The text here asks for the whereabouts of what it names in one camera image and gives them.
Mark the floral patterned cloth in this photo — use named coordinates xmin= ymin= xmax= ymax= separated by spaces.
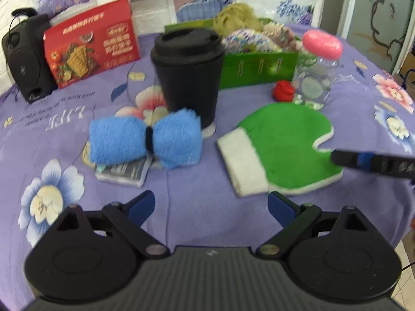
xmin=222 ymin=29 xmax=281 ymax=53

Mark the purple floral tablecloth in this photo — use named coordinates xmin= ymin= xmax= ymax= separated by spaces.
xmin=1 ymin=34 xmax=414 ymax=310

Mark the beige knitted soft item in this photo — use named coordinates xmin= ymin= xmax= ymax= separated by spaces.
xmin=263 ymin=23 xmax=302 ymax=52

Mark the blue fluffy towel roll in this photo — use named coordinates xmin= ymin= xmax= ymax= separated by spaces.
xmin=89 ymin=109 xmax=203 ymax=169

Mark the black speaker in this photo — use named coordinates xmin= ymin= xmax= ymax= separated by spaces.
xmin=1 ymin=7 xmax=58 ymax=103

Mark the red small soft ball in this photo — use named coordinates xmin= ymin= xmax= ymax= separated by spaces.
xmin=272 ymin=80 xmax=295 ymax=103

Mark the black coffee cup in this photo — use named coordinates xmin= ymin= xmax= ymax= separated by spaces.
xmin=150 ymin=28 xmax=225 ymax=129

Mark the glass jar pink lid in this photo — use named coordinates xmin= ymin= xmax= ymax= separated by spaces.
xmin=291 ymin=29 xmax=343 ymax=110

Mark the grey sponge pack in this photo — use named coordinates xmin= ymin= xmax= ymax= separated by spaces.
xmin=82 ymin=141 xmax=153 ymax=187

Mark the red food box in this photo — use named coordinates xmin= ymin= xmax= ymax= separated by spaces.
xmin=44 ymin=0 xmax=141 ymax=88

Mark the green white mitt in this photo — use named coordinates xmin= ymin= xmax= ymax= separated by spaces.
xmin=217 ymin=103 xmax=343 ymax=197

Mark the green cardboard box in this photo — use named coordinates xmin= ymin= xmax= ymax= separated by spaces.
xmin=164 ymin=18 xmax=301 ymax=89

